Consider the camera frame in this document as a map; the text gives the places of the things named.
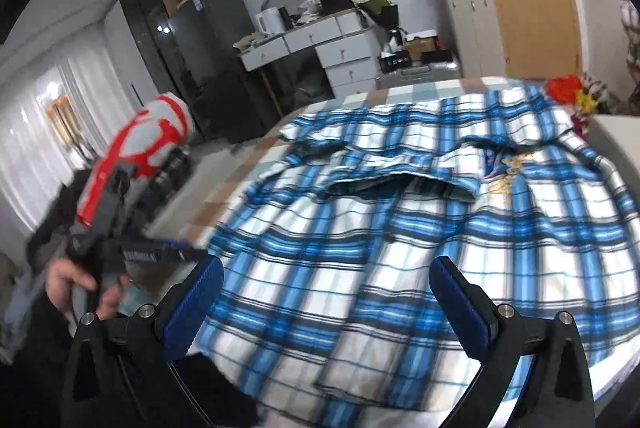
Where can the orange plastic bag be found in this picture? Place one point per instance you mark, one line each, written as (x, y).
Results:
(564, 90)

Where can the silver ribbed suitcase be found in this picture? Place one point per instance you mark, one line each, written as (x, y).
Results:
(420, 75)

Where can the blue white plaid shirt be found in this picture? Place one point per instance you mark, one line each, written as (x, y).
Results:
(375, 233)

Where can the grey garment with red print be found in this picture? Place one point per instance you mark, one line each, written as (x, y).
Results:
(130, 147)

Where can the small brown cardboard box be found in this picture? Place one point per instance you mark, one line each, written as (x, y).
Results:
(420, 45)

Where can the white desk with drawers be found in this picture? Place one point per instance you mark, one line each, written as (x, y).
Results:
(345, 52)

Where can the dark green wrapped bouquet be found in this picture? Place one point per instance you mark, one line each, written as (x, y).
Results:
(380, 10)

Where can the white curtain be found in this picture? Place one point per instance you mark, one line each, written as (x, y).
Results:
(35, 147)

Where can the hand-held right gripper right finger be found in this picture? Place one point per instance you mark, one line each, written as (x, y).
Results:
(462, 308)

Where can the white clutter on desk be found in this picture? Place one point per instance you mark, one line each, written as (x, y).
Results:
(310, 9)

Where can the dark plaid cloth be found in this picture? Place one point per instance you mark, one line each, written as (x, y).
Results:
(167, 178)

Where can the black thermos bottle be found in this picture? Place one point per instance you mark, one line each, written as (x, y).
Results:
(284, 18)

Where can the person's black clothing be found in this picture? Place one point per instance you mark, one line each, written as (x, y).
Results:
(220, 390)

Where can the pile of papers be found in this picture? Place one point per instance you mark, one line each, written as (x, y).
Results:
(252, 42)

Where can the person's left hand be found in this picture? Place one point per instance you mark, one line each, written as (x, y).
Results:
(62, 283)

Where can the black printed box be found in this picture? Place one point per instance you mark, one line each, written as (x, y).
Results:
(392, 61)

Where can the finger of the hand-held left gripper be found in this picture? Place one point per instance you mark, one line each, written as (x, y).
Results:
(175, 253)

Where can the flat black tray box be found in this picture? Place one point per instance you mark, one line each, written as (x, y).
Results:
(436, 56)

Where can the white upright suitcase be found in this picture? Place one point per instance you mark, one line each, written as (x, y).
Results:
(475, 32)

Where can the dark grey refrigerator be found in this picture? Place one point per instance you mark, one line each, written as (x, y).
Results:
(215, 57)

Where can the white electric kettle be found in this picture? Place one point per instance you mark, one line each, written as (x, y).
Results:
(269, 21)

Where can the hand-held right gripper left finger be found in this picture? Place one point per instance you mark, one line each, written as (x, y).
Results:
(192, 308)

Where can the dark glossy wardrobe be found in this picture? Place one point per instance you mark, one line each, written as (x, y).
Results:
(145, 22)

